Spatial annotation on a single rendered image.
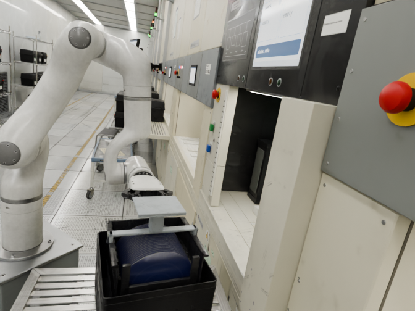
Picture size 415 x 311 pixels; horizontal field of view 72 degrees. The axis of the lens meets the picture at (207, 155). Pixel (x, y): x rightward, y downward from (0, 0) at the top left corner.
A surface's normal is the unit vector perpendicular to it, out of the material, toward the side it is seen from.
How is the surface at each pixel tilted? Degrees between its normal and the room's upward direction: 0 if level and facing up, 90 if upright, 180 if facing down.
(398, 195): 90
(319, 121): 90
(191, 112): 90
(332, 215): 90
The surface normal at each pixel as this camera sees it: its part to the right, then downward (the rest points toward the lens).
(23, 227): 0.55, 0.29
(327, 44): -0.96, -0.08
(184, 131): 0.22, 0.29
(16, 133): 0.44, -0.15
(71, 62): -0.13, 0.78
